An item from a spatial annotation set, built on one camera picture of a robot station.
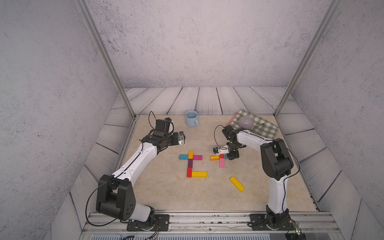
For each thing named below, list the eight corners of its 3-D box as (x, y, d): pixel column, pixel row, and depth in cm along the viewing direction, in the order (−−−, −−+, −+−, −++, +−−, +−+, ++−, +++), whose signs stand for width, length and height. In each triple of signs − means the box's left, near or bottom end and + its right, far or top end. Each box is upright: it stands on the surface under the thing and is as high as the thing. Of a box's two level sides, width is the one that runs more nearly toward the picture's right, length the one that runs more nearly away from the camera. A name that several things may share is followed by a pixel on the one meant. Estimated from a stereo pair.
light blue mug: (185, 128, 114) (184, 121, 108) (186, 117, 122) (185, 110, 116) (198, 128, 114) (198, 121, 108) (198, 117, 122) (198, 110, 116)
